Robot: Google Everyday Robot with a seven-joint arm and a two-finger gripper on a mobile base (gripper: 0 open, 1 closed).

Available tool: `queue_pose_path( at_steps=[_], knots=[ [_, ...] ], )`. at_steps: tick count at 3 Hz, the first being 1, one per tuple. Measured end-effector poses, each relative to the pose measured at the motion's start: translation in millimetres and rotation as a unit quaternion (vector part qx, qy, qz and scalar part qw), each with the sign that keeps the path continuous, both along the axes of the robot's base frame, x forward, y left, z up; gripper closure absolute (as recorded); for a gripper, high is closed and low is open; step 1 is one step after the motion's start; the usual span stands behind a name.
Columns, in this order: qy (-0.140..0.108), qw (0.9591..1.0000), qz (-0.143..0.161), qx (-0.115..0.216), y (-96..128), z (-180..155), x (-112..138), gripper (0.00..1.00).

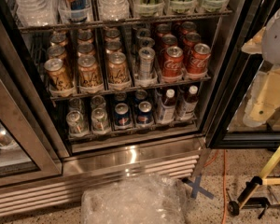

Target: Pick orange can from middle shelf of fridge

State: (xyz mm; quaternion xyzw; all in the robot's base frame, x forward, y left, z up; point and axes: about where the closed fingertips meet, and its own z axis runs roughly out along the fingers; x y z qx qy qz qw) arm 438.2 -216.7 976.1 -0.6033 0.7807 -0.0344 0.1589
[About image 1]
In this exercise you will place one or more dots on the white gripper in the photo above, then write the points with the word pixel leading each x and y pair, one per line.
pixel 276 36

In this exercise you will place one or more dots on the front right coca-cola can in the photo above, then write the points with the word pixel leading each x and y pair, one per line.
pixel 198 58

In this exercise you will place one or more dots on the coca-cola can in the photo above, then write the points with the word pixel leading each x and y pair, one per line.
pixel 172 61
pixel 198 58

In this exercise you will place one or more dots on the front left coca-cola can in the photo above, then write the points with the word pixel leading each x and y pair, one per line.
pixel 172 61

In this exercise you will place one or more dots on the silver slim can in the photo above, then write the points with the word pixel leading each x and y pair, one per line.
pixel 146 61

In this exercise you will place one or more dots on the front right pepsi can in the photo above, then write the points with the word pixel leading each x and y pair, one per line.
pixel 144 113

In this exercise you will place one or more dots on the pepsi can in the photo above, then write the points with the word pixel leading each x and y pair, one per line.
pixel 122 114
pixel 144 113

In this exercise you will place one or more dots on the front right orange can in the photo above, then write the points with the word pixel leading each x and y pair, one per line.
pixel 117 68

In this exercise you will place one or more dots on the orange can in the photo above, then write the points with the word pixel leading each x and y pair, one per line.
pixel 58 74
pixel 117 68
pixel 89 71

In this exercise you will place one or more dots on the front left pepsi can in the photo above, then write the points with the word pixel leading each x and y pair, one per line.
pixel 122 114

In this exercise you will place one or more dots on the front right clear green can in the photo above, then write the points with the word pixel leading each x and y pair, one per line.
pixel 99 120

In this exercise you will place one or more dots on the clear green can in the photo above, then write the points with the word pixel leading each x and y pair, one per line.
pixel 76 123
pixel 99 120

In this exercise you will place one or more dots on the front middle orange can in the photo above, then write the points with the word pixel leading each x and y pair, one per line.
pixel 89 71

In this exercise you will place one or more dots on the stainless steel fridge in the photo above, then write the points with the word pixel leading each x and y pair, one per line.
pixel 178 148

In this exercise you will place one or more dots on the front left clear green can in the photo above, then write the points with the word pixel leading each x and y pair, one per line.
pixel 76 123

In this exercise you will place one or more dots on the red bull can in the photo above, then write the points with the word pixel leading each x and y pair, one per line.
pixel 75 10

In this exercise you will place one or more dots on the front left orange can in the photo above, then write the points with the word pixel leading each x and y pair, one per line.
pixel 58 74

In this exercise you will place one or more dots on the left fridge glass door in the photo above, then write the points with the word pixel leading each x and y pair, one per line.
pixel 25 151

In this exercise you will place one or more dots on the right brown bottle white cap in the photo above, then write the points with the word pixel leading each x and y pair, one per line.
pixel 187 104

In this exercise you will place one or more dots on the brown bottle white cap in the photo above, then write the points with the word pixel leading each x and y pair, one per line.
pixel 166 107
pixel 187 104

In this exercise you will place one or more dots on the left brown bottle white cap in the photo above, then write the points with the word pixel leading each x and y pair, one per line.
pixel 166 107

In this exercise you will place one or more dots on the yellow black cart stand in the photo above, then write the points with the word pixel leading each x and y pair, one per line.
pixel 246 200

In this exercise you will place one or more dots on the blue tape cross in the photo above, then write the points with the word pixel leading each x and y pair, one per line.
pixel 195 184

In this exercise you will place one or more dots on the clear plastic wrapped box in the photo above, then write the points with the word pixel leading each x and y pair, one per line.
pixel 146 199

